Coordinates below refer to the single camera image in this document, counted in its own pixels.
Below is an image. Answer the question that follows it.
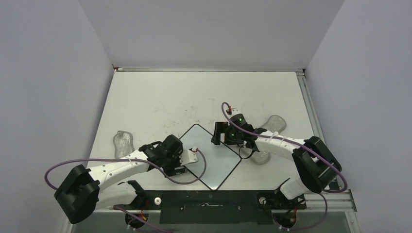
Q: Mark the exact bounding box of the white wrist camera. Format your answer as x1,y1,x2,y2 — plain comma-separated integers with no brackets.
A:
226,108,242,118
179,147,199,166

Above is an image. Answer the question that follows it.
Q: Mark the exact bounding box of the aluminium rail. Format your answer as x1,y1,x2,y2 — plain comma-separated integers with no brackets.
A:
67,189,357,214
113,67,305,73
296,69,326,143

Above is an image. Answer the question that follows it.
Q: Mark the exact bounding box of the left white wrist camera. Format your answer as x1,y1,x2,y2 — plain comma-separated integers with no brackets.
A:
179,147,199,166

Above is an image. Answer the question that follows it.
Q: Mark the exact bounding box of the aluminium back rail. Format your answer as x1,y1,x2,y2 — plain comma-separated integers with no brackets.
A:
113,67,305,73

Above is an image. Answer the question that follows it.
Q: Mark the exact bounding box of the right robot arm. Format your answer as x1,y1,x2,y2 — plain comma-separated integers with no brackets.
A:
211,110,342,208

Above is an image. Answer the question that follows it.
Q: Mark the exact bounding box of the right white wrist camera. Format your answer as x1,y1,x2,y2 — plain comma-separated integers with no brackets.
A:
226,108,242,118

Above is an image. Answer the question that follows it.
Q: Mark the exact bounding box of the aluminium right rail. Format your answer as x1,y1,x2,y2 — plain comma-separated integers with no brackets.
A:
296,69,326,143

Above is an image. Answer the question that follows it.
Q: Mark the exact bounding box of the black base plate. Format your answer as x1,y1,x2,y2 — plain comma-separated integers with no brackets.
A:
120,190,307,225

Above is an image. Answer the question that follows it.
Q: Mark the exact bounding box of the white whiteboard black frame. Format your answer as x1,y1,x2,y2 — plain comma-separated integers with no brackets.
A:
180,124,240,191

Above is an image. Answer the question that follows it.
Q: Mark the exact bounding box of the glittery pad at right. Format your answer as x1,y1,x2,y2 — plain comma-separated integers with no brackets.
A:
261,115,287,133

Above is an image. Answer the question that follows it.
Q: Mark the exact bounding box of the aluminium front rail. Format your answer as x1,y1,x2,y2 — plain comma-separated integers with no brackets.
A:
67,189,357,214

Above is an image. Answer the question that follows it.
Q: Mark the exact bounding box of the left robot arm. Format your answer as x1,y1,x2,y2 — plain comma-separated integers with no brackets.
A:
54,134,199,224

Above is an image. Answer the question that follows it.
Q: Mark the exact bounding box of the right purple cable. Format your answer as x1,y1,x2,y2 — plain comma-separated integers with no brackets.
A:
221,101,348,232

